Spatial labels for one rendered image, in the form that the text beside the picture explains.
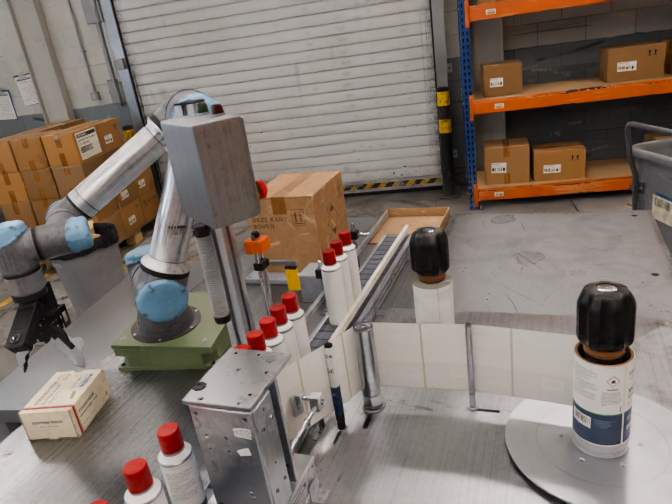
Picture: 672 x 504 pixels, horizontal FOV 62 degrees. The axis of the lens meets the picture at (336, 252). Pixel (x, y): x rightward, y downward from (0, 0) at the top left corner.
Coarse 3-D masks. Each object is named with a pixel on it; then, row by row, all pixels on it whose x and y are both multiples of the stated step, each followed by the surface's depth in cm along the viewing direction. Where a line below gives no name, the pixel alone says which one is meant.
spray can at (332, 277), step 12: (324, 252) 139; (324, 264) 140; (336, 264) 140; (324, 276) 140; (336, 276) 140; (324, 288) 142; (336, 288) 141; (336, 300) 142; (336, 312) 143; (336, 324) 144
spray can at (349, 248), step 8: (344, 232) 150; (344, 240) 150; (344, 248) 150; (352, 248) 150; (352, 256) 151; (352, 264) 152; (352, 272) 152; (352, 280) 153; (352, 288) 154; (360, 288) 156
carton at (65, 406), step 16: (48, 384) 134; (64, 384) 132; (80, 384) 131; (96, 384) 134; (32, 400) 128; (48, 400) 127; (64, 400) 126; (80, 400) 127; (96, 400) 133; (32, 416) 124; (48, 416) 123; (64, 416) 123; (80, 416) 126; (32, 432) 125; (48, 432) 125; (64, 432) 125; (80, 432) 125
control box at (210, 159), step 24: (168, 120) 106; (192, 120) 101; (216, 120) 97; (240, 120) 99; (168, 144) 107; (192, 144) 96; (216, 144) 97; (240, 144) 100; (192, 168) 100; (216, 168) 98; (240, 168) 101; (192, 192) 105; (216, 192) 100; (240, 192) 102; (192, 216) 110; (216, 216) 101; (240, 216) 103
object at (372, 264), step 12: (384, 240) 198; (384, 252) 187; (396, 252) 186; (372, 264) 179; (360, 276) 172; (372, 288) 163; (360, 312) 150; (324, 324) 147; (324, 336) 141; (312, 348) 137
